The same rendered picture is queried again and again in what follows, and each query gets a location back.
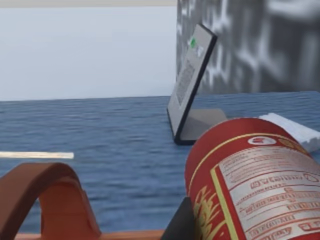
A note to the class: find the red metallic can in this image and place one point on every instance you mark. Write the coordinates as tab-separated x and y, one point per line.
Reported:
255	185

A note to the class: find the white ridged block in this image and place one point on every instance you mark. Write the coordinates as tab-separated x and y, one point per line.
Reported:
295	130

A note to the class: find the pale wooden stick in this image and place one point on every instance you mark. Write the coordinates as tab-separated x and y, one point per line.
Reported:
37	155

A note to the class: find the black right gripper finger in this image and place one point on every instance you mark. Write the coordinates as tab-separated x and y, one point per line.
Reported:
180	222

